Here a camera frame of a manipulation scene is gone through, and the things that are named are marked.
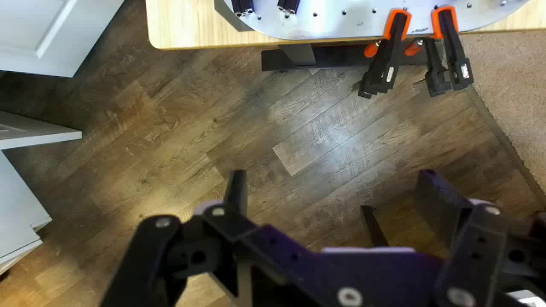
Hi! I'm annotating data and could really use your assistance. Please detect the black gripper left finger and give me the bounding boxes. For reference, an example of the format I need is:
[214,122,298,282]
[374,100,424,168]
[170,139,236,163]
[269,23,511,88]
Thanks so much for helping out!
[101,169,248,307]

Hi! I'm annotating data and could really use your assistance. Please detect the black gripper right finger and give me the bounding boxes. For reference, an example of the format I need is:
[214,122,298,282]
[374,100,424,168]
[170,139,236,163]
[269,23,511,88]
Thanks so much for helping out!
[415,169,511,307]

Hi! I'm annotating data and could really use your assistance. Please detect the white shelf furniture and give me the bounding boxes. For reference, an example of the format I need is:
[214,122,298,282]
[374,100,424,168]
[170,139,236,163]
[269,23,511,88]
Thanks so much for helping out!
[0,111,83,275]

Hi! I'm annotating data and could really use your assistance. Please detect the orange black clamp right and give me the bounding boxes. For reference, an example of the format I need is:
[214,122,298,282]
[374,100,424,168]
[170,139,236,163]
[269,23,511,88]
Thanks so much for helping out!
[425,6,475,98]

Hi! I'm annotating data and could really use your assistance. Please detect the orange black clamp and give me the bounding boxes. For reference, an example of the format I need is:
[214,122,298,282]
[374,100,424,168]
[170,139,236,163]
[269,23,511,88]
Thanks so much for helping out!
[425,6,475,98]
[359,9,422,100]

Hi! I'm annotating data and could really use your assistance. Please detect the orange black clamp left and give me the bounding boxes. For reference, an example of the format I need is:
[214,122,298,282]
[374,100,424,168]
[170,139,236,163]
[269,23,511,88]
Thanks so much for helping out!
[359,9,422,100]

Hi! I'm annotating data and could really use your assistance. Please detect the black table leg base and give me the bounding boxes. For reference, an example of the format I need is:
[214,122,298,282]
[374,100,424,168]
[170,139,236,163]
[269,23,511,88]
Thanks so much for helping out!
[262,43,373,72]

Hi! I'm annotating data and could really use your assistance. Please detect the wooden table top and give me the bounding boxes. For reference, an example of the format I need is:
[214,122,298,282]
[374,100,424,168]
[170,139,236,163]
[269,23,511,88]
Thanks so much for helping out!
[146,0,546,50]

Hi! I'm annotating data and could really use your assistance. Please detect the white cabinet door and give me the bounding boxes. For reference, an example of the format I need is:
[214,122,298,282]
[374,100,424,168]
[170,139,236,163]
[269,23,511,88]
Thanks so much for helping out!
[0,0,125,77]

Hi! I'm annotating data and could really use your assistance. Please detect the silver round robot base plate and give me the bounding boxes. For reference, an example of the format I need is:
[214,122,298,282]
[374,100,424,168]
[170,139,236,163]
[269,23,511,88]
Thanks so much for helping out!
[214,0,531,42]

